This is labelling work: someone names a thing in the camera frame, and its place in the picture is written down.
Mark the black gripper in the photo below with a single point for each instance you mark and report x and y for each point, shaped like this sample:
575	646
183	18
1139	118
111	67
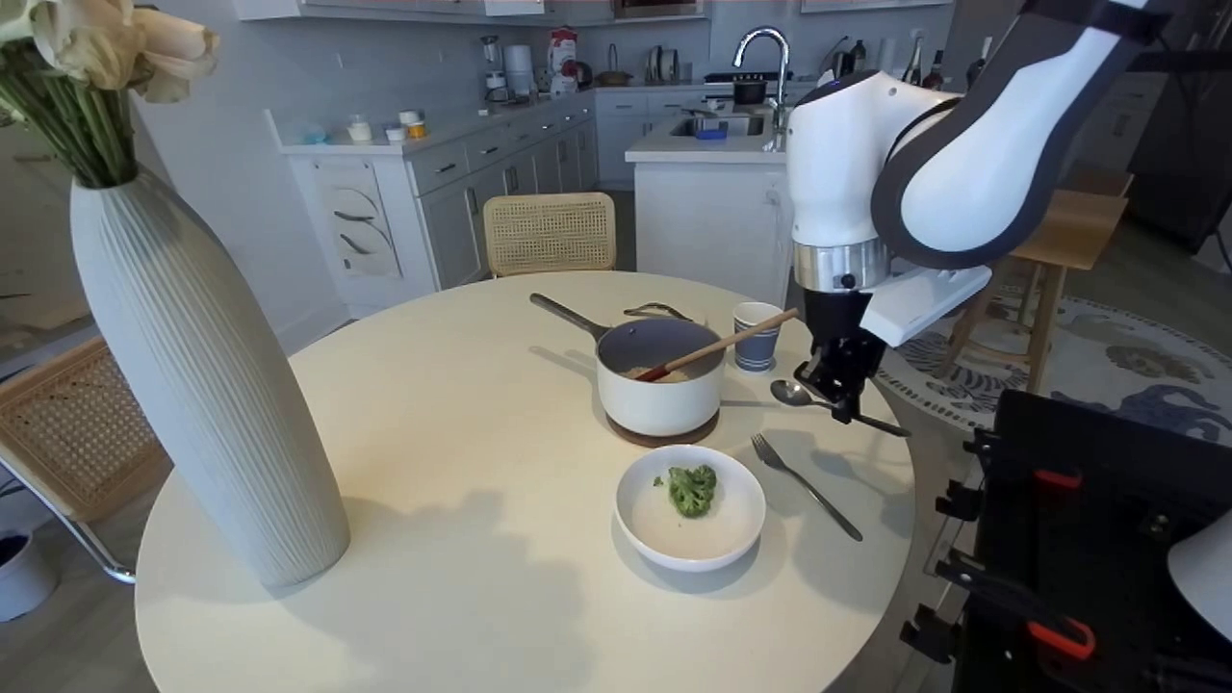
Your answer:
842	352

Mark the silver metal spoon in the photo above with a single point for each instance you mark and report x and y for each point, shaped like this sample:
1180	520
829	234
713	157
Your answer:
797	394

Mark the white ceramic bowl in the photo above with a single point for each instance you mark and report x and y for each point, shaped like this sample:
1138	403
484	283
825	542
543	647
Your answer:
664	538

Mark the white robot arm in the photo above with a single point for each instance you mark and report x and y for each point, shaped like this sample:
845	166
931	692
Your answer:
904	199

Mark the blue and white paper cup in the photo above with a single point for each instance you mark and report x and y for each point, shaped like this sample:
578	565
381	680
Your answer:
757	352

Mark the wooden spatula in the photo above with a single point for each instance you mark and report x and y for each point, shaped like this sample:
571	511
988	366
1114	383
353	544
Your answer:
709	348

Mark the green broccoli floret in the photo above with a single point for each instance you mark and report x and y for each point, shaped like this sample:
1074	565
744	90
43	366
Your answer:
691	490

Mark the white kitchen island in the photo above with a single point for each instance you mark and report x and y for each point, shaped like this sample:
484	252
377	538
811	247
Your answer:
709	203

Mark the wooden bar stool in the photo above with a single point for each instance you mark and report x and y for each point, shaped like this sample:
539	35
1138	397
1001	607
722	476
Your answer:
1070	240

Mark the round patterned rug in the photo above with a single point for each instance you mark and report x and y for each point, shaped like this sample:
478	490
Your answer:
1097	356

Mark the black equipment cart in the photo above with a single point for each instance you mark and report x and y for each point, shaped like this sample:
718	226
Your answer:
1066	584

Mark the rattan dining chair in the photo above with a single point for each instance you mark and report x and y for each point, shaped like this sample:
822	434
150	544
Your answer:
543	234

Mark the chrome kitchen faucet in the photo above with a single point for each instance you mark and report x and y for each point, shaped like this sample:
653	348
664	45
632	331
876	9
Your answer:
767	45

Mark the white kitchen cabinet counter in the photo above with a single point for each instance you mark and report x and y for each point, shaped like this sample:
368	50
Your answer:
400	217

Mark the tall white ribbed vase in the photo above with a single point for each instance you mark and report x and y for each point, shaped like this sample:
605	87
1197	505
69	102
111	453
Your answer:
208	376

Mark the cream flower bouquet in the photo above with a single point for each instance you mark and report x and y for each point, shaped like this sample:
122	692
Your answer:
68	67

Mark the white saucepan with handle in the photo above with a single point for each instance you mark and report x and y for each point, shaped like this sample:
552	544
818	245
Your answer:
673	407

